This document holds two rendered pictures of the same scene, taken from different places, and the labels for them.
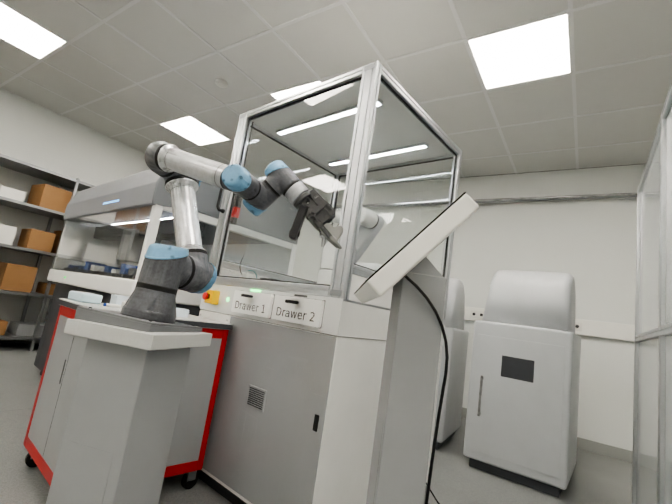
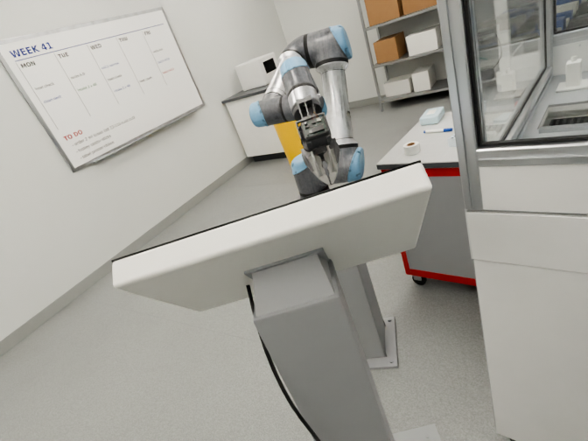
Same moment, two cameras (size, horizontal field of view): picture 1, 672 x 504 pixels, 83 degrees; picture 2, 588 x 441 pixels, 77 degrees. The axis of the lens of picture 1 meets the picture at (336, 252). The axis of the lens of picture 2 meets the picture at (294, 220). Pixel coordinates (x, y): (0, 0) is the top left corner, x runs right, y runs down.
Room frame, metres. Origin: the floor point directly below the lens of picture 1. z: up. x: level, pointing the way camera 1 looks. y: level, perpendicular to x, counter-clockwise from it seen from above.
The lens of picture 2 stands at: (1.19, -0.81, 1.43)
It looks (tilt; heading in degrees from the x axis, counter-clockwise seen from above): 26 degrees down; 96
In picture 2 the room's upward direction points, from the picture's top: 21 degrees counter-clockwise
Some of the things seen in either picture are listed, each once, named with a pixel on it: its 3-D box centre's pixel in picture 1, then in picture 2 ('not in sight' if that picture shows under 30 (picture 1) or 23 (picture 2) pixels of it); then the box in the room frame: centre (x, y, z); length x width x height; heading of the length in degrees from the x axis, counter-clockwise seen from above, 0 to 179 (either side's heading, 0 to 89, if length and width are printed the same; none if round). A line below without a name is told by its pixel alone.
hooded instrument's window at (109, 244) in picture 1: (167, 259); not in sight; (3.24, 1.42, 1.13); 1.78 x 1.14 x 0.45; 48
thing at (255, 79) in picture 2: not in sight; (274, 103); (0.95, 4.45, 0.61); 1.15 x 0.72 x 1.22; 56
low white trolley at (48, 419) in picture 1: (128, 391); (471, 202); (1.89, 0.87, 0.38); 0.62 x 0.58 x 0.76; 48
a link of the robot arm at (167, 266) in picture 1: (165, 265); (310, 170); (1.17, 0.51, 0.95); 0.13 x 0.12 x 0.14; 160
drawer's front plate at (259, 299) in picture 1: (251, 303); not in sight; (1.85, 0.36, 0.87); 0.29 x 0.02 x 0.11; 48
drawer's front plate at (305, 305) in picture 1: (296, 310); not in sight; (1.64, 0.13, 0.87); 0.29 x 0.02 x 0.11; 48
